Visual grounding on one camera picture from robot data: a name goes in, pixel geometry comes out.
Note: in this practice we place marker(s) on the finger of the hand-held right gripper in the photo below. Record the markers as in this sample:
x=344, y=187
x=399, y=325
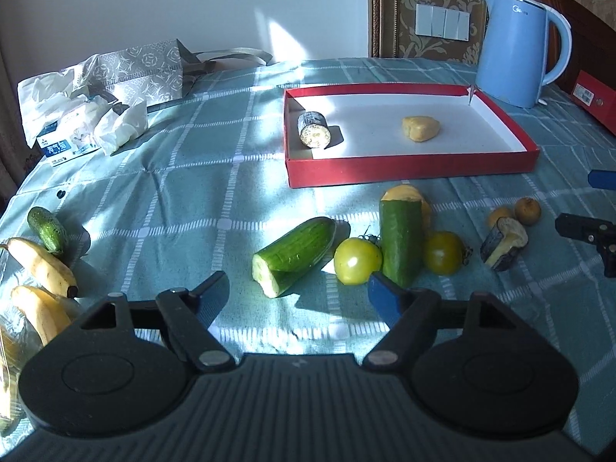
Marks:
x=604, y=178
x=589, y=228

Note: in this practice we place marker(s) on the blue electric kettle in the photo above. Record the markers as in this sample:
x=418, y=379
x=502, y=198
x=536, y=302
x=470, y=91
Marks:
x=512, y=48

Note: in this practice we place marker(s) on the blue white tissue pack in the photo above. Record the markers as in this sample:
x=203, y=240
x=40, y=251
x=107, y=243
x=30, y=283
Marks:
x=65, y=142

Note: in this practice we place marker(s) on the small yellow fruit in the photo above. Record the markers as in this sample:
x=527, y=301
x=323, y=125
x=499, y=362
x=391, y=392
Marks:
x=498, y=214

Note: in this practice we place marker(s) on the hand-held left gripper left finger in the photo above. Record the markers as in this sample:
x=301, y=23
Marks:
x=215, y=296

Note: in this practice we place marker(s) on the brown patterned curtain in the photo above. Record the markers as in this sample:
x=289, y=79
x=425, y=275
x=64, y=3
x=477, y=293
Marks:
x=9, y=130

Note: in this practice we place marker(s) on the grey patterned tote bag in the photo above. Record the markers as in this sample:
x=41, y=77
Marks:
x=144, y=72

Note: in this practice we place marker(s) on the small brown round fruit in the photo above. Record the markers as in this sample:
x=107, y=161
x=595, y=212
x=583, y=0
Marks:
x=528, y=211

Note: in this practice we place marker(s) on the round cut eggplant piece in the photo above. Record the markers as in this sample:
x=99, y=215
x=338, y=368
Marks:
x=314, y=132

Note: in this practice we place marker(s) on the white plastic bag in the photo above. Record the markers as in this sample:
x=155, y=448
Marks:
x=41, y=94

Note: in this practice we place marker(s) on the eggplant wedge chunk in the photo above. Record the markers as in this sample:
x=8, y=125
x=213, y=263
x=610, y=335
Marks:
x=503, y=245

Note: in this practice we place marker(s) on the crumpled white tissue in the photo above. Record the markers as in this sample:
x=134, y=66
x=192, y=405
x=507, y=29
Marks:
x=122, y=125

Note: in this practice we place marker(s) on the light green tomato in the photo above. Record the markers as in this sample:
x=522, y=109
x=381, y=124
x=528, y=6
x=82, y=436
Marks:
x=357, y=261

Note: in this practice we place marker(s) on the red shallow cardboard box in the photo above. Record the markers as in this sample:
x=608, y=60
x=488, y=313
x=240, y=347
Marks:
x=385, y=171

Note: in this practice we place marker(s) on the yellow banana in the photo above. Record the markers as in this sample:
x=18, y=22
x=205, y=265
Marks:
x=41, y=313
x=41, y=267

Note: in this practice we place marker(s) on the small whole cucumber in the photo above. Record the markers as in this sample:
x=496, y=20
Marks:
x=46, y=228

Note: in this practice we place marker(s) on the white wall switch panel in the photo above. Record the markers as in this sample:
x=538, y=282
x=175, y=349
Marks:
x=442, y=22

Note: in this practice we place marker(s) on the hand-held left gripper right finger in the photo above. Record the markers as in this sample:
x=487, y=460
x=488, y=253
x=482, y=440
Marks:
x=383, y=297

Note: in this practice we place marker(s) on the dark green tomato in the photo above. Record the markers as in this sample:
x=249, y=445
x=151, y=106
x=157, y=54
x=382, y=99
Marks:
x=445, y=252

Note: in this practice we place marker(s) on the dark wooden chair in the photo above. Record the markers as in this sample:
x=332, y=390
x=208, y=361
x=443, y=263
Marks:
x=584, y=33

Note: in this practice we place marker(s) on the small yellow pineapple chunk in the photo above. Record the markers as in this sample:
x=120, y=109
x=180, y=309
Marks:
x=421, y=128

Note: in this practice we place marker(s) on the yellow pepper piece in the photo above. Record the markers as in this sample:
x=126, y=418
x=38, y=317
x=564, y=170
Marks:
x=406, y=193

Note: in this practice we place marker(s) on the teal checked tablecloth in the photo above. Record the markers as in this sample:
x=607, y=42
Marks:
x=192, y=178

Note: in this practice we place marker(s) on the red flat box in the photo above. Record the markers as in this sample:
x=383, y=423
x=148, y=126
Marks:
x=594, y=101

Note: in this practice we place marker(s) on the cut cucumber piece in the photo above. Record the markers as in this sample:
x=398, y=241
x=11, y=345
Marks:
x=294, y=254
x=400, y=240

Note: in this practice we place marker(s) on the clear plastic bag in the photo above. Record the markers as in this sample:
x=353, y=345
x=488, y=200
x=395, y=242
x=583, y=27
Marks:
x=9, y=370

